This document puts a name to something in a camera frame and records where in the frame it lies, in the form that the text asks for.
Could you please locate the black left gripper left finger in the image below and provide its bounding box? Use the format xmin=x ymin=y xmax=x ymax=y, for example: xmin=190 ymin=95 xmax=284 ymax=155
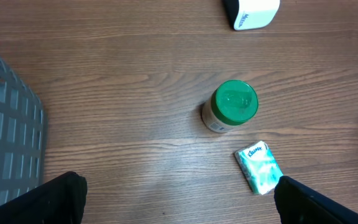
xmin=0 ymin=171 xmax=88 ymax=224

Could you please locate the grey plastic mesh basket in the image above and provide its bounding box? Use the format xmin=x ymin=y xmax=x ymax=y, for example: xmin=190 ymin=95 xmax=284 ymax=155
xmin=0 ymin=57 xmax=48 ymax=206

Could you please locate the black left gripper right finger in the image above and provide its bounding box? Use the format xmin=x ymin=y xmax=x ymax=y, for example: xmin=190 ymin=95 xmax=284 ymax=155
xmin=274 ymin=176 xmax=358 ymax=224

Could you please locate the teal tissue pack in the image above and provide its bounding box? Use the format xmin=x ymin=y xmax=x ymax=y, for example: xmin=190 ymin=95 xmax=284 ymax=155
xmin=234 ymin=141 xmax=283 ymax=195

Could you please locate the white barcode scanner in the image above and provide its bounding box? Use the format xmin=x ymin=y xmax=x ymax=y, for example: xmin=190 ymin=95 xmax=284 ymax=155
xmin=223 ymin=0 xmax=280 ymax=31

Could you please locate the green lid white jar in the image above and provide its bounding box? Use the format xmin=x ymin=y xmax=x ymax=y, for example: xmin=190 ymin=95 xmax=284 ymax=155
xmin=201 ymin=80 xmax=259 ymax=133

